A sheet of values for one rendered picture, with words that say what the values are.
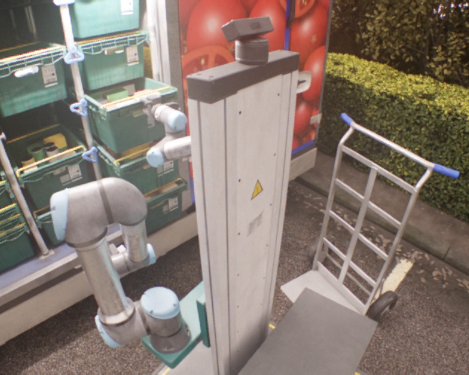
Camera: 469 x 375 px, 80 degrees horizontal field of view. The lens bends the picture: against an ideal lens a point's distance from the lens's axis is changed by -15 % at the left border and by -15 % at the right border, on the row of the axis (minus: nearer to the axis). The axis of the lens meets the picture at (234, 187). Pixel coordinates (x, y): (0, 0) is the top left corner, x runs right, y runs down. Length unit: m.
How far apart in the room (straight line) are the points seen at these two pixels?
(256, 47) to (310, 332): 1.01
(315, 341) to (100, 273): 0.80
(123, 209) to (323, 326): 0.87
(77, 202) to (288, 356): 0.87
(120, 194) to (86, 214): 0.09
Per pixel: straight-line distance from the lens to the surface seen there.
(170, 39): 1.74
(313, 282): 2.54
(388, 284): 2.71
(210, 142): 0.61
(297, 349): 1.25
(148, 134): 1.68
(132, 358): 2.23
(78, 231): 0.81
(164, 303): 1.03
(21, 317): 2.14
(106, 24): 1.77
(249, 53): 0.68
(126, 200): 0.80
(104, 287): 0.93
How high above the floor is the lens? 1.93
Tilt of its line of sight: 35 degrees down
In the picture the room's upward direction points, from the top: straight up
